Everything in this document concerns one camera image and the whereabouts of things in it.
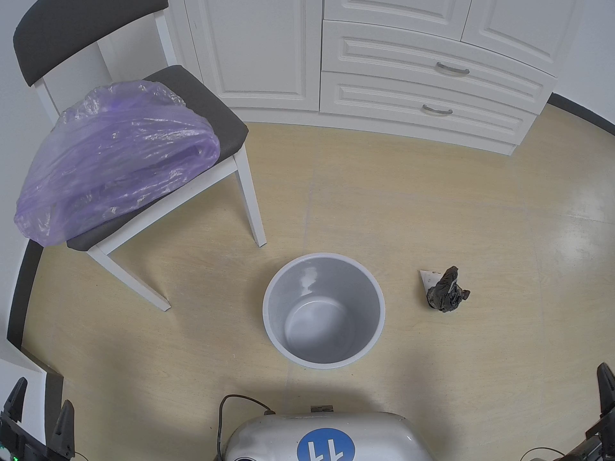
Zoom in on white trash bin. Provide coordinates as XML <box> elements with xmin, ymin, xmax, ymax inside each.
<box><xmin>262</xmin><ymin>253</ymin><xmax>386</xmax><ymax>370</ymax></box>

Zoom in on black plastic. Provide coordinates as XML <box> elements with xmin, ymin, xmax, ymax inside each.
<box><xmin>427</xmin><ymin>266</ymin><xmax>471</xmax><ymax>313</ymax></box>

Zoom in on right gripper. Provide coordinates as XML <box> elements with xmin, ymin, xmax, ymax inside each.
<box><xmin>572</xmin><ymin>363</ymin><xmax>615</xmax><ymax>461</ymax></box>

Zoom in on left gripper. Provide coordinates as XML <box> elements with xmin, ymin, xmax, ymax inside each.
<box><xmin>0</xmin><ymin>377</ymin><xmax>76</xmax><ymax>461</ymax></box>

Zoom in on black cable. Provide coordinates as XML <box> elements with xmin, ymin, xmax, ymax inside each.
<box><xmin>217</xmin><ymin>394</ymin><xmax>275</xmax><ymax>461</ymax></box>

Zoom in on white chair grey cushions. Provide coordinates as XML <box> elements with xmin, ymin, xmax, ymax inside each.
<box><xmin>13</xmin><ymin>0</ymin><xmax>267</xmax><ymax>312</ymax></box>

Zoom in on white wardrobe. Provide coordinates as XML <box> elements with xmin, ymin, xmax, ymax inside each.
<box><xmin>163</xmin><ymin>0</ymin><xmax>584</xmax><ymax>156</ymax></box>

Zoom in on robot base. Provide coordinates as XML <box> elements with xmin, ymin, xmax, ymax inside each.
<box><xmin>226</xmin><ymin>404</ymin><xmax>435</xmax><ymax>461</ymax></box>

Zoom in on purple plastic bag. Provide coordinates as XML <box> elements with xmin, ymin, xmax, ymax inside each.
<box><xmin>13</xmin><ymin>80</ymin><xmax>221</xmax><ymax>247</ymax></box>

